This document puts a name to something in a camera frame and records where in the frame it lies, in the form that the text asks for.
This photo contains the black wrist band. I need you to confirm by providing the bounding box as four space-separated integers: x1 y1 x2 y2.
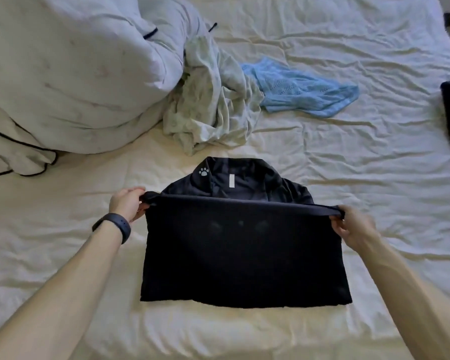
92 213 131 245

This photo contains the person's left hand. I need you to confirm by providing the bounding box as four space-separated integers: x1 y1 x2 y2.
109 186 150 224

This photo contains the light blue knitted garment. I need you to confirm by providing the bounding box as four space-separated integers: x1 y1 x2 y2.
241 58 360 119

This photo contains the white bed sheet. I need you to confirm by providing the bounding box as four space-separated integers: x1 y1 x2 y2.
0 0 450 360

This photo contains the person's right hand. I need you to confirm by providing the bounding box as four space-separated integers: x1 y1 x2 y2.
329 204 379 253

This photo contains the pale patterned crumpled garment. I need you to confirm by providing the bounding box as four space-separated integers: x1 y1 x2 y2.
163 35 265 156

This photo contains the person's left forearm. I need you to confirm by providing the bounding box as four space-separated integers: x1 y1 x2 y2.
0 222 124 360

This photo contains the black jacket with paw print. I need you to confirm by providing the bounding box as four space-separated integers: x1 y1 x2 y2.
139 156 353 309

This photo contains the person's right forearm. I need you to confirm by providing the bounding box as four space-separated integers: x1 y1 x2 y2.
357 239 450 360

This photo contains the white duvet with dark piping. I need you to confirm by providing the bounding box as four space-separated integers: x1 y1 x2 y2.
0 0 218 178

